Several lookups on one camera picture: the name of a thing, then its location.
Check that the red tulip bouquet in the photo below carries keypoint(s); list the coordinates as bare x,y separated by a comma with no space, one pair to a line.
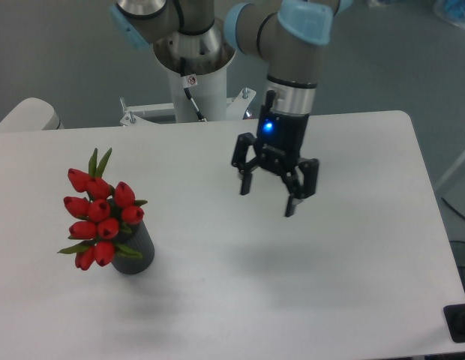
92,212

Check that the blue plastic bag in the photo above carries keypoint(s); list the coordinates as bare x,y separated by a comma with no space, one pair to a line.
452,11

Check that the dark grey ribbed vase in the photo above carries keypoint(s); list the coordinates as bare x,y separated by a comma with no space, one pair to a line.
134,249

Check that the white chair left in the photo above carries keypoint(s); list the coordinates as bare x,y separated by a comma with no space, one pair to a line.
31,114

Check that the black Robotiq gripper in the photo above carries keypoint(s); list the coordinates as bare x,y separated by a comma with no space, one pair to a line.
277,145

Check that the white frame right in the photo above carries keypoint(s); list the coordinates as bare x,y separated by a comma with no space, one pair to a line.
451,176

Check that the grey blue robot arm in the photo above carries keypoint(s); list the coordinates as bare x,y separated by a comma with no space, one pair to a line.
195,48

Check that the black box table edge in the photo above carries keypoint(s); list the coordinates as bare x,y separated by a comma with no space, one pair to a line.
455,318

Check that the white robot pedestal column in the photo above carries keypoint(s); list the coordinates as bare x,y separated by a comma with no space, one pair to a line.
195,98

